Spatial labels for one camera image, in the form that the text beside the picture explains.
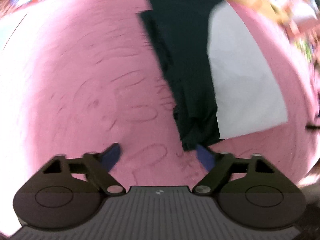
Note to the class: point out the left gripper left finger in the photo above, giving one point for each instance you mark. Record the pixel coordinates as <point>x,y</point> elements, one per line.
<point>88,175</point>

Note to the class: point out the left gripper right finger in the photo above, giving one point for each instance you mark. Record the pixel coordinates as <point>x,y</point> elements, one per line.
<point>221,167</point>

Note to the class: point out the navy white zip jacket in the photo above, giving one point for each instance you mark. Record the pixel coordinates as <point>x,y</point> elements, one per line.
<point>222,84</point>

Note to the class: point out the pink bunny print towel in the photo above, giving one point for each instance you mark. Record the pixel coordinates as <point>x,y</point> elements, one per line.
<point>80,75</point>

